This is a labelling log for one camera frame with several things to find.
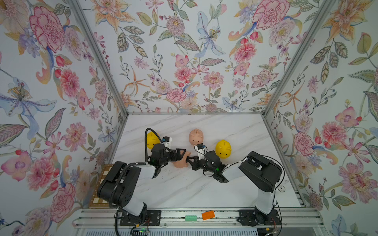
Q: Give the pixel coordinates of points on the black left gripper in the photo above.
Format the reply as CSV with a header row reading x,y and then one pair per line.
x,y
173,154

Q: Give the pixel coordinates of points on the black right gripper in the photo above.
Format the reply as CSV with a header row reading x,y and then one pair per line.
x,y
195,165

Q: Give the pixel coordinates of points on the pink piggy bank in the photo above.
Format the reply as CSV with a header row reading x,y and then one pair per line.
x,y
182,163
196,137

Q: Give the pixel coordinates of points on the yellow piggy bank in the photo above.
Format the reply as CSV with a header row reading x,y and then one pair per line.
x,y
152,139
223,149

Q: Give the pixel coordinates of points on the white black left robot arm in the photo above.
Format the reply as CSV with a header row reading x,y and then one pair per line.
x,y
119,185

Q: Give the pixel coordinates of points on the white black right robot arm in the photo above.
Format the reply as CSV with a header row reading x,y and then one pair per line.
x,y
263,172

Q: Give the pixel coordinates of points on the orange tag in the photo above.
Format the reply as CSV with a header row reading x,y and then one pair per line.
x,y
208,215

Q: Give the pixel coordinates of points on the green terminal block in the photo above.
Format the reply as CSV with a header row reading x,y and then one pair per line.
x,y
191,218

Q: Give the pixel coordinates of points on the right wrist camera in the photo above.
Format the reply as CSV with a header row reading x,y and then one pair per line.
x,y
201,150

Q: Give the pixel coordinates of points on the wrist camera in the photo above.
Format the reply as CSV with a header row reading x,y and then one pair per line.
x,y
201,150
167,141

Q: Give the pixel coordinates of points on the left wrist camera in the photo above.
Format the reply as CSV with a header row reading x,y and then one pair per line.
x,y
167,141

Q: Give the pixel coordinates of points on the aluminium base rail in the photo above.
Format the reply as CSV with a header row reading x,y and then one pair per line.
x,y
289,217

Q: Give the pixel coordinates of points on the aluminium frame corner post left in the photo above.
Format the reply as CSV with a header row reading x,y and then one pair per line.
x,y
89,35

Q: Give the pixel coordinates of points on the aluminium frame corner post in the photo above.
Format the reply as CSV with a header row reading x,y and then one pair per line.
x,y
323,11
89,35

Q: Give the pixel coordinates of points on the aluminium frame corner post right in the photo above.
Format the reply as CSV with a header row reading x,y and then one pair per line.
x,y
323,11

